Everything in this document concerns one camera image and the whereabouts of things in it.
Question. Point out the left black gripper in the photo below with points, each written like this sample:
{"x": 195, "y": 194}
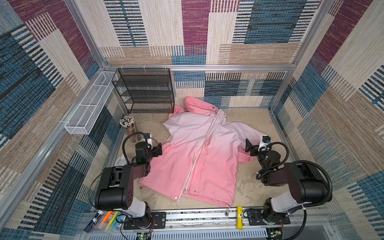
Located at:
{"x": 155, "y": 153}

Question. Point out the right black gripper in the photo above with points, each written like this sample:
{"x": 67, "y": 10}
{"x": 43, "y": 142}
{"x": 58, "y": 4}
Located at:
{"x": 254, "y": 148}

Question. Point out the pink zip-up jacket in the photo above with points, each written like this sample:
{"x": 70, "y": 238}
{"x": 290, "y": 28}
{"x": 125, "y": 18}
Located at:
{"x": 200, "y": 158}

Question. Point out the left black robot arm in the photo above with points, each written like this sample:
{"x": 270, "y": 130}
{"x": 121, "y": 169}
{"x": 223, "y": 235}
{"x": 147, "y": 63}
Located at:
{"x": 116, "y": 188}

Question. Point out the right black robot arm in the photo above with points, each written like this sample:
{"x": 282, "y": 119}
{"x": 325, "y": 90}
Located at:
{"x": 309, "y": 184}

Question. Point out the metal cup of pencils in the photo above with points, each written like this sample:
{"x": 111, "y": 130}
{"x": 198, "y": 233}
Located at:
{"x": 129, "y": 124}

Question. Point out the pack of coloured markers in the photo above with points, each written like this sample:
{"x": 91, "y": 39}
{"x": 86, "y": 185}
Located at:
{"x": 108, "y": 222}

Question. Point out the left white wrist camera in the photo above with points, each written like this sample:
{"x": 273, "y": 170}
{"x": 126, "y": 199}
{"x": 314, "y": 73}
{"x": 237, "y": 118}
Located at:
{"x": 148, "y": 139}

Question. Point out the black wire mesh shelf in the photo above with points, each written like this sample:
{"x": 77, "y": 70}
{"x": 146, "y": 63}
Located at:
{"x": 145, "y": 90}

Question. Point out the yellow rail stopper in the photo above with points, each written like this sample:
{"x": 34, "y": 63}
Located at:
{"x": 239, "y": 218}

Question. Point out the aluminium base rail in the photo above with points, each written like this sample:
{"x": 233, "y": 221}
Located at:
{"x": 219, "y": 224}

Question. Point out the white wire mesh basket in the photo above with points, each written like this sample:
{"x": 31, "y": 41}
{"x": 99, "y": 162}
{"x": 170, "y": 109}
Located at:
{"x": 89, "y": 109}

